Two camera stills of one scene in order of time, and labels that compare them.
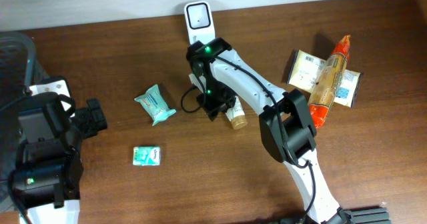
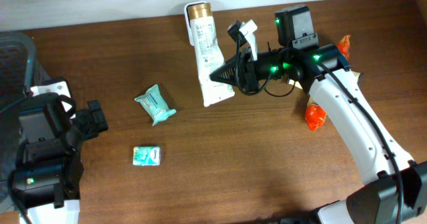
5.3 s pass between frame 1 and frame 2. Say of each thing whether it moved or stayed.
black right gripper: moved
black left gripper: stayed
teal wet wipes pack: stayed
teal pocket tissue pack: stayed
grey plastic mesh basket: stayed
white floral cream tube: moved
